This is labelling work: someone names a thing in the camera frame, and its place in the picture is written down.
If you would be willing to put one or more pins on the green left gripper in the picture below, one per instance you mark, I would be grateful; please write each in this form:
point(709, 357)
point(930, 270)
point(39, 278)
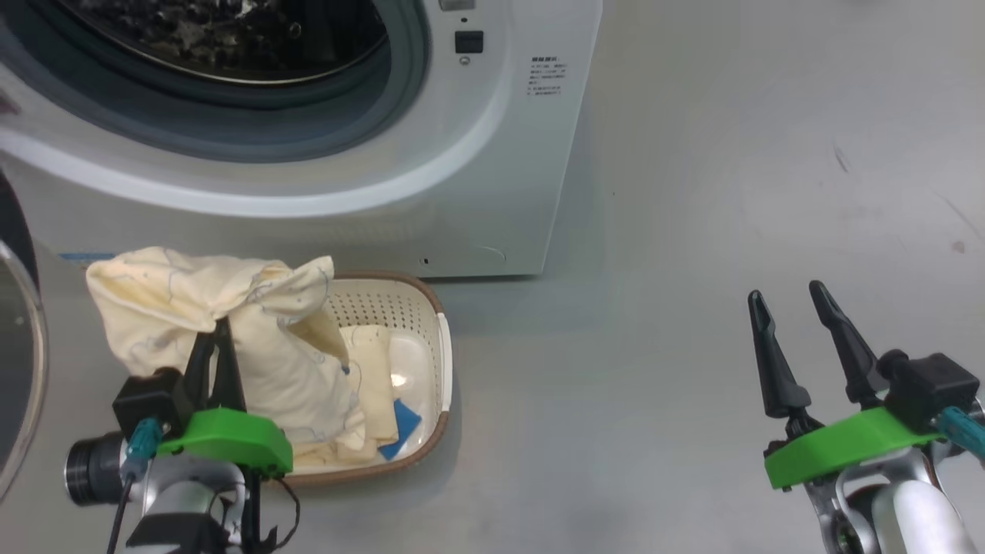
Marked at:
point(231, 438)

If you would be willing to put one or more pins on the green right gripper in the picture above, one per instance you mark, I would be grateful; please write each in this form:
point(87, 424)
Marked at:
point(846, 446)

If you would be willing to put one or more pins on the cream patterned garment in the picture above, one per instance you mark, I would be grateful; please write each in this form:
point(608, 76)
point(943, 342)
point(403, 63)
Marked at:
point(169, 300)
point(373, 385)

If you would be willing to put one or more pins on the blue cloth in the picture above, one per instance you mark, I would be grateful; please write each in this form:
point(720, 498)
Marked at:
point(402, 427)

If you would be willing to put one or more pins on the dark grey round washer door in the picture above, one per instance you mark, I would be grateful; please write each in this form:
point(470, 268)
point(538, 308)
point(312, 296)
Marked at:
point(17, 362)

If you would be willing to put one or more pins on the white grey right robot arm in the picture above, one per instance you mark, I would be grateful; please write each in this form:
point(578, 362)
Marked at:
point(908, 515)

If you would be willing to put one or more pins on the cream perforated basket brown rim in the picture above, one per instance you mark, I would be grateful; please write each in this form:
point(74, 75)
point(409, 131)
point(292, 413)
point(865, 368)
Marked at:
point(419, 315)

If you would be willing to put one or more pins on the white front-load washing machine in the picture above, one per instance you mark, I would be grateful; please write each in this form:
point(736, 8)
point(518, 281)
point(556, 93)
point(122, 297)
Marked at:
point(492, 169)

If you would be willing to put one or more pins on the blue energy label sticker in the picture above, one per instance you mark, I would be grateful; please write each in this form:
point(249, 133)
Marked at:
point(85, 258)

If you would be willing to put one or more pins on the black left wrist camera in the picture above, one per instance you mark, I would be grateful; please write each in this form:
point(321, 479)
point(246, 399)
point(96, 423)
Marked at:
point(146, 400)

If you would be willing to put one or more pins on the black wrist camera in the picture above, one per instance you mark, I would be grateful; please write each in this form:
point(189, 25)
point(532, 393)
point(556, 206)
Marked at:
point(927, 385)
point(146, 400)

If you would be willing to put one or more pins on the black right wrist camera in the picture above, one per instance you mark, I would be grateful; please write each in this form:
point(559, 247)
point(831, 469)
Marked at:
point(927, 385)

